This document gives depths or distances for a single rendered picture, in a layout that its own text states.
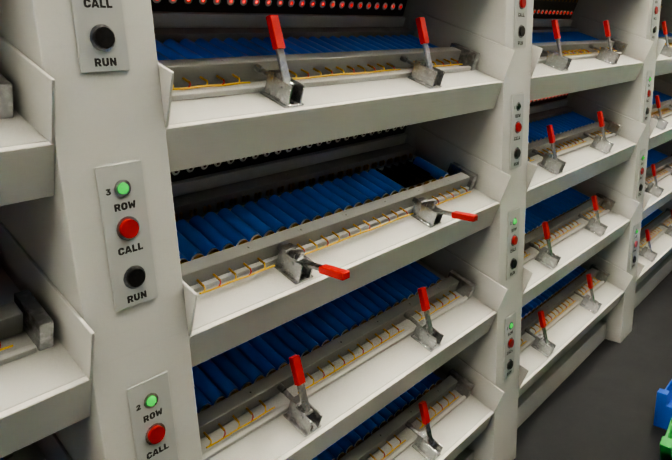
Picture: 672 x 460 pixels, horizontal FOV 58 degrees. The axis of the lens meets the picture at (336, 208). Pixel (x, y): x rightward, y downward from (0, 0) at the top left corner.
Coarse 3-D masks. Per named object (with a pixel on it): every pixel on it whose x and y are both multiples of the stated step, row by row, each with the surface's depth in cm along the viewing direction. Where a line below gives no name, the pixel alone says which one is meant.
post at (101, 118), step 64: (0, 0) 46; (64, 0) 44; (128, 0) 48; (64, 64) 45; (64, 128) 45; (128, 128) 49; (64, 192) 46; (64, 256) 48; (128, 320) 52; (128, 384) 53; (192, 384) 58; (128, 448) 53; (192, 448) 59
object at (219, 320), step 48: (384, 144) 102; (432, 144) 106; (480, 192) 101; (336, 240) 77; (384, 240) 80; (432, 240) 87; (240, 288) 65; (288, 288) 66; (336, 288) 73; (192, 336) 57; (240, 336) 63
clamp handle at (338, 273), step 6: (300, 258) 68; (300, 264) 67; (306, 264) 67; (312, 264) 67; (318, 264) 66; (324, 264) 66; (318, 270) 66; (324, 270) 65; (330, 270) 64; (336, 270) 64; (342, 270) 64; (330, 276) 64; (336, 276) 64; (342, 276) 63; (348, 276) 64
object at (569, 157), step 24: (576, 96) 156; (552, 120) 142; (576, 120) 147; (600, 120) 136; (624, 120) 150; (528, 144) 121; (552, 144) 117; (576, 144) 134; (600, 144) 137; (624, 144) 146; (528, 168) 105; (552, 168) 118; (576, 168) 123; (600, 168) 135; (528, 192) 107; (552, 192) 118
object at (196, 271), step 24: (408, 192) 89; (432, 192) 92; (336, 216) 78; (360, 216) 80; (384, 216) 84; (264, 240) 69; (288, 240) 71; (312, 240) 74; (192, 264) 62; (216, 264) 63; (240, 264) 66; (264, 264) 67; (216, 288) 62
